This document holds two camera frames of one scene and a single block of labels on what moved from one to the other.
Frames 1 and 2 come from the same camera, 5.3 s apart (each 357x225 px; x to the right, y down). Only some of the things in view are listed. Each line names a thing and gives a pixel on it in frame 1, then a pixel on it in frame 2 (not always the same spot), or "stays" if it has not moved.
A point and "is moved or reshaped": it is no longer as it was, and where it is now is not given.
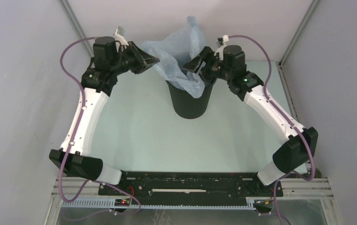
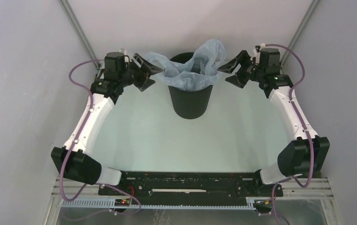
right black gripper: (193, 65) → (230, 66)
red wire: (132, 190) stays
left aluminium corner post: (77, 24) stays
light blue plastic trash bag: (174, 50) is moved or reshaped
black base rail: (191, 184) stays
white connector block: (222, 41) → (257, 48)
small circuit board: (123, 202) stays
